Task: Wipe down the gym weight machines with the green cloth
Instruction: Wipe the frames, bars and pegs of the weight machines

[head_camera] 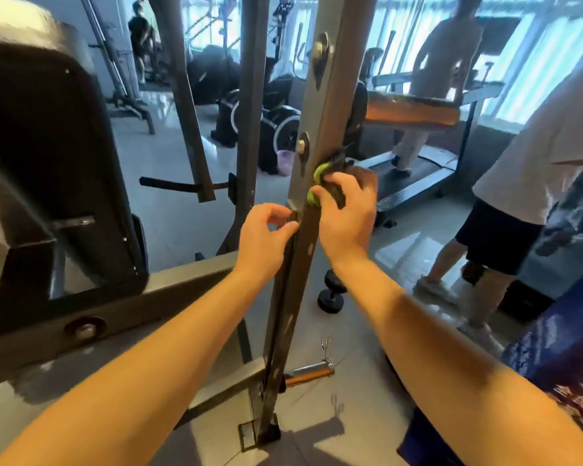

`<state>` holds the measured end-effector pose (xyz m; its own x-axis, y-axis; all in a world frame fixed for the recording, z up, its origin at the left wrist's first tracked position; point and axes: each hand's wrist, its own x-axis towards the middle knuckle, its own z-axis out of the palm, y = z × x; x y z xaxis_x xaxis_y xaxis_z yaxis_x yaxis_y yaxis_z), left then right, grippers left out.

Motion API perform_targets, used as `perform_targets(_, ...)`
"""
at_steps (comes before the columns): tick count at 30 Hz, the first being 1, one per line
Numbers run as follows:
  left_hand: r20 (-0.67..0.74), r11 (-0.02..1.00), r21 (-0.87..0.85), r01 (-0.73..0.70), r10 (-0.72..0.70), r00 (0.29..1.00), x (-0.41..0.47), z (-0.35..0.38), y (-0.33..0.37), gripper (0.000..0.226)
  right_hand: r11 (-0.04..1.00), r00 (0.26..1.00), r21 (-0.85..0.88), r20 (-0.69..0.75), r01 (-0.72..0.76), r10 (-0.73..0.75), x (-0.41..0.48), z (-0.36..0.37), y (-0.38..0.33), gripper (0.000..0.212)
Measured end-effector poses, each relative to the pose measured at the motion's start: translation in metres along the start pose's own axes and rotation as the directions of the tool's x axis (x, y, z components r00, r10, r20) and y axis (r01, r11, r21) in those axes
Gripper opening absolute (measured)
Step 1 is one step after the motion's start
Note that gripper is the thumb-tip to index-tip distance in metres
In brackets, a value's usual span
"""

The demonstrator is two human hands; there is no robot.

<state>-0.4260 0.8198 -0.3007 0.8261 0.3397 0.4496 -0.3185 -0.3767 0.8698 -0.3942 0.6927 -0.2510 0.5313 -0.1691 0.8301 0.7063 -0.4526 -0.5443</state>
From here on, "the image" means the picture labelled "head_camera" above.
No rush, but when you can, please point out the person's left hand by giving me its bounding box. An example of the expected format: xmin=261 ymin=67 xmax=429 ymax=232
xmin=233 ymin=203 xmax=301 ymax=289

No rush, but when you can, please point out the person's right hand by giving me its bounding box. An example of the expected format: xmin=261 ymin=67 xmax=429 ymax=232
xmin=309 ymin=166 xmax=379 ymax=270

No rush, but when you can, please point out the green cleaning cloth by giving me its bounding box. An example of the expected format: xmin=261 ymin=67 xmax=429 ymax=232
xmin=306 ymin=160 xmax=349 ymax=210

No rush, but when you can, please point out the grey steel gym machine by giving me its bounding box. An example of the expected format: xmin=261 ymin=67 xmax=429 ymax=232
xmin=0 ymin=0 xmax=463 ymax=452

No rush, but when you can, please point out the person's left forearm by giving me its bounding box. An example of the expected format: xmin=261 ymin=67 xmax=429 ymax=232
xmin=0 ymin=271 xmax=268 ymax=466

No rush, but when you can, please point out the person's right forearm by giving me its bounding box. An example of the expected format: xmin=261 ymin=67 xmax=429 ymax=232
xmin=332 ymin=257 xmax=583 ymax=466

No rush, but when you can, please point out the large black dumbbell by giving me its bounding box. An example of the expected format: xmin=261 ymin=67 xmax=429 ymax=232
xmin=317 ymin=269 xmax=349 ymax=315

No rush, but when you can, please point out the pink plastic bucket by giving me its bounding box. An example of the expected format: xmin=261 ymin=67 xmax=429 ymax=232
xmin=276 ymin=150 xmax=297 ymax=179

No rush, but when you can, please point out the black treadmill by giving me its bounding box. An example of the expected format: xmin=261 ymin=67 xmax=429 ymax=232
xmin=354 ymin=19 xmax=521 ymax=224

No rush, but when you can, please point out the chrome weight storage peg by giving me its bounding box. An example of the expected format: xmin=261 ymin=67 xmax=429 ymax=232
xmin=280 ymin=361 xmax=337 ymax=389

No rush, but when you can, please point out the black padded bench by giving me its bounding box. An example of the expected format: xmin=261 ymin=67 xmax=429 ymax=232
xmin=0 ymin=0 xmax=149 ymax=331

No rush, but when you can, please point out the large bright window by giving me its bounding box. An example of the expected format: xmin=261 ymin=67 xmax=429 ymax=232
xmin=369 ymin=0 xmax=583 ymax=127

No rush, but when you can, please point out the dark blue stand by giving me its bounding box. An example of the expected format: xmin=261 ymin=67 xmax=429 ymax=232
xmin=396 ymin=267 xmax=583 ymax=466

